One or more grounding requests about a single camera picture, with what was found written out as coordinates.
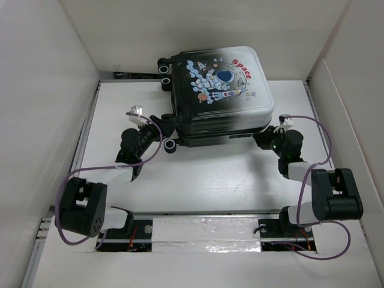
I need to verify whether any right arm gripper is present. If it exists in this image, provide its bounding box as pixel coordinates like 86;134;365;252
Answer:
251;125;286;158

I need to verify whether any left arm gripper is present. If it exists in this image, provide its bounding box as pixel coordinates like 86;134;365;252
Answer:
136;116;177;158

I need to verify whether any white space print suitcase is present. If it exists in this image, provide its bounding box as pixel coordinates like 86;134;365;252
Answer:
157;46;275;154

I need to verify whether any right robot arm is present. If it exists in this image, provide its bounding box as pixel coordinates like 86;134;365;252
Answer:
253;126;364;236

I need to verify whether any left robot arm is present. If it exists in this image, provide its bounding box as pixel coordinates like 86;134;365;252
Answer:
55;112;177;246

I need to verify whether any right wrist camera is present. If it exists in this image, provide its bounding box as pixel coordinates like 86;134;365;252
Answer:
274;114;293;134

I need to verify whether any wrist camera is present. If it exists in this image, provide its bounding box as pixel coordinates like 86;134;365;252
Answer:
274;114;293;134
126;105;150;128

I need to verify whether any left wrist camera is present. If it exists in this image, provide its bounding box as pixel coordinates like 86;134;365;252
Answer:
126;105;150;128

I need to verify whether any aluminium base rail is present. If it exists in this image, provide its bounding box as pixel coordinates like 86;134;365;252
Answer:
29;216;381;287

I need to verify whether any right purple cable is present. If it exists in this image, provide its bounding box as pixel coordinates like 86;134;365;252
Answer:
281;115;352;260

